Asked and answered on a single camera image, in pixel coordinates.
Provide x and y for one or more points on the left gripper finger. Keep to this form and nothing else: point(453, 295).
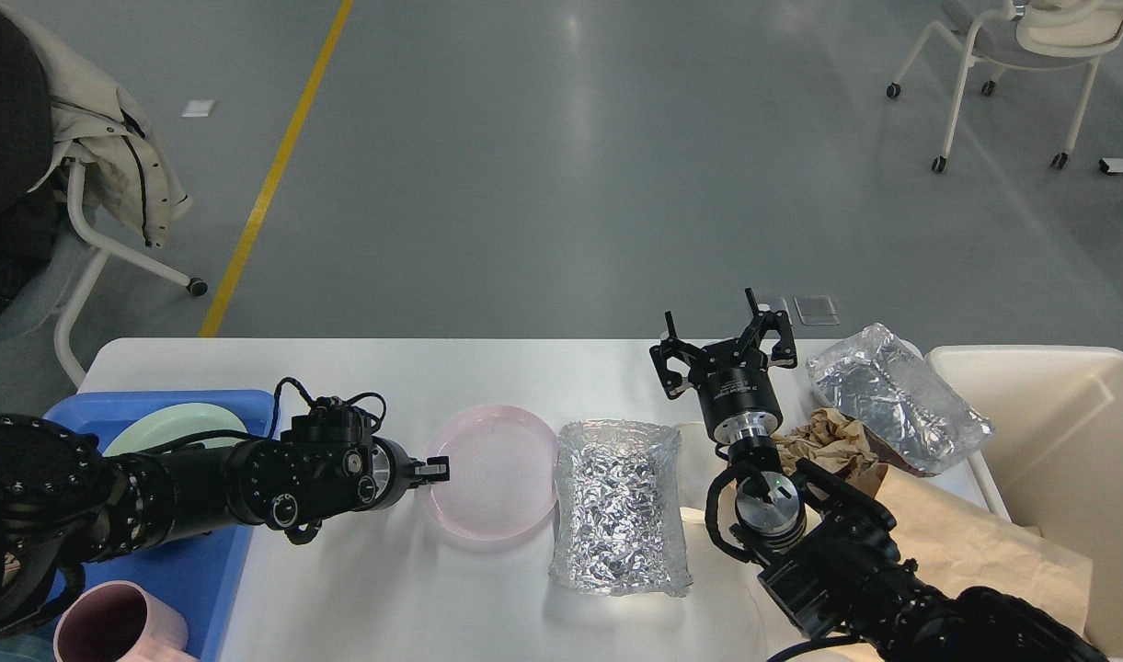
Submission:
point(432, 471)

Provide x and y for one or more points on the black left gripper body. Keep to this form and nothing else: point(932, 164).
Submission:
point(393, 472)

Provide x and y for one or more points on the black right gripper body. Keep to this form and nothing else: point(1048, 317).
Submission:
point(736, 394)

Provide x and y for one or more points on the pink plate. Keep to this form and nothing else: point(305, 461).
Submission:
point(501, 473)

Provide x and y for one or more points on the pink mug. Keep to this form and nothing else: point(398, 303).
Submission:
point(120, 621)

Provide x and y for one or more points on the teal mug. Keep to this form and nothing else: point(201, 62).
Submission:
point(26, 648)

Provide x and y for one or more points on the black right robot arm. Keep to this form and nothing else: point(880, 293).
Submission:
point(824, 548)

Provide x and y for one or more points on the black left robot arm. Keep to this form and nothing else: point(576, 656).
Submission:
point(64, 504)

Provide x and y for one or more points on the floor outlet plate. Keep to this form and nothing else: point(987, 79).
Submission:
point(816, 310)

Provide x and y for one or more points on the crumpled brown paper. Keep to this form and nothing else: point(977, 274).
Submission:
point(836, 443)

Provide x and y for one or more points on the foil bag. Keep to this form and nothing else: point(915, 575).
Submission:
point(877, 378)

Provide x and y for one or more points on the crumpled foil tray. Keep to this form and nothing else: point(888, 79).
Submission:
point(620, 529)

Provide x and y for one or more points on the light green plate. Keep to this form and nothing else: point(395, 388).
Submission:
point(171, 423)

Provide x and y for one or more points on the brown paper bag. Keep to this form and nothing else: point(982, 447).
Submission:
point(958, 546)

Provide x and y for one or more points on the cream plastic bin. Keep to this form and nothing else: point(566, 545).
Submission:
point(1055, 462)

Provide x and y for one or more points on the white chair with jacket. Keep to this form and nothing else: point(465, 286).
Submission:
point(78, 258)

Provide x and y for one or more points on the white rolling chair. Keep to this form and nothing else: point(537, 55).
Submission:
point(1041, 36)

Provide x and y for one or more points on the white paper on floor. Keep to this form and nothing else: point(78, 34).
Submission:
point(198, 108)

